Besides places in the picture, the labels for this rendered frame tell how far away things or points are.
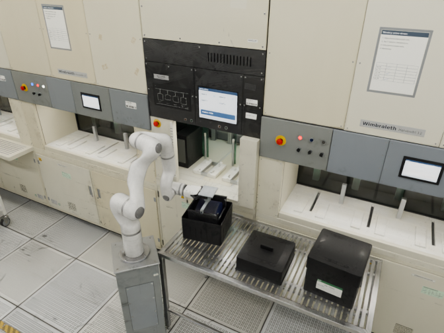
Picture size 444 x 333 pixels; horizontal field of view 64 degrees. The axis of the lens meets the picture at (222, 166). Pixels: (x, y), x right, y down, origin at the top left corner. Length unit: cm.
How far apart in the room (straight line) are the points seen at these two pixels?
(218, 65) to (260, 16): 40
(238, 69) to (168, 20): 55
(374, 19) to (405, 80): 34
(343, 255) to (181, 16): 168
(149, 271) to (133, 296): 22
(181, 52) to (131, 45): 40
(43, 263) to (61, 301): 53
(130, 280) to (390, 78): 187
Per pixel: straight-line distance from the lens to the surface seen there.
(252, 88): 222
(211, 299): 309
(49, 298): 339
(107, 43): 279
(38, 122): 377
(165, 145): 219
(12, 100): 392
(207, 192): 232
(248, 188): 246
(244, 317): 299
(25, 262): 381
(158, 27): 248
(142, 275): 237
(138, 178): 210
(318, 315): 210
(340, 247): 213
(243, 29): 217
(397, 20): 199
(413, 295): 271
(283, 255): 222
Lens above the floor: 236
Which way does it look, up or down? 29 degrees down
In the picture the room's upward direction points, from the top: straight up
